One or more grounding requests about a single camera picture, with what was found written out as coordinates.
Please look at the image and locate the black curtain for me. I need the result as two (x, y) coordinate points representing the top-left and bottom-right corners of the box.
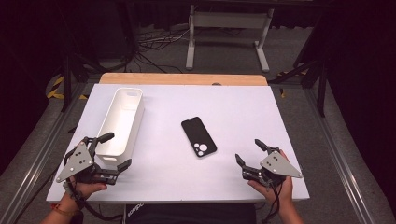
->
(0, 0), (68, 175)
(323, 0), (396, 216)

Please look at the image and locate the grey metal stand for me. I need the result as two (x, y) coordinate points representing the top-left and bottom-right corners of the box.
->
(185, 4), (276, 74)

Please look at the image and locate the person's right hand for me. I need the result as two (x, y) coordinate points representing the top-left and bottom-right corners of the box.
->
(247, 149), (294, 216)

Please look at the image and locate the aluminium floor rail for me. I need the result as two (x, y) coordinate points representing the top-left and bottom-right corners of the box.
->
(303, 88), (378, 224)
(0, 83), (92, 224)

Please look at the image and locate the tangle of floor cables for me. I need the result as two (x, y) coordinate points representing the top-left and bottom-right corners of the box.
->
(135, 26), (191, 75)

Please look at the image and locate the person's left hand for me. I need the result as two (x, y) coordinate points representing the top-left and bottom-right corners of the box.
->
(64, 176), (108, 203)

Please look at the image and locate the person's black shirt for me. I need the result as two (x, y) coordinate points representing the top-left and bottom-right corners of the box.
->
(124, 203), (258, 224)

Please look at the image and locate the black tripod stand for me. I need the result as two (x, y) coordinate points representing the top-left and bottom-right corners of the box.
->
(268, 18), (332, 119)

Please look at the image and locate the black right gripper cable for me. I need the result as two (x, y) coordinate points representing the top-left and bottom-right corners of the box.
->
(261, 182), (284, 224)

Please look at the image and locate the white plastic storage bin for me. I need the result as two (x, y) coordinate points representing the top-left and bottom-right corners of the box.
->
(94, 87), (146, 166)

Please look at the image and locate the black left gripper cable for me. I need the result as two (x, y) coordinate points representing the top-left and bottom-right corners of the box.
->
(63, 181), (126, 222)

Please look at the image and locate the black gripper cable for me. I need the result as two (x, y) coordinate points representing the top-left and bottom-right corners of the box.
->
(261, 182), (284, 224)
(63, 181), (126, 222)

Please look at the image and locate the black phone case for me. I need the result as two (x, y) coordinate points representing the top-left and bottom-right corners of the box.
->
(180, 116), (219, 159)

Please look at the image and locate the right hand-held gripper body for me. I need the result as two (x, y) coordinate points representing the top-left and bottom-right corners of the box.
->
(242, 146), (304, 189)

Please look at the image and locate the red and gold bracelet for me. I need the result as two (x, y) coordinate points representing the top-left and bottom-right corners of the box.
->
(50, 203), (79, 217)

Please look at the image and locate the yellow black floor tape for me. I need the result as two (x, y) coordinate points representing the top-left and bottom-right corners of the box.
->
(46, 76), (90, 101)

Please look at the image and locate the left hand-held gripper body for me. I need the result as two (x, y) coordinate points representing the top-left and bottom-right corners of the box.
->
(55, 135), (121, 187)

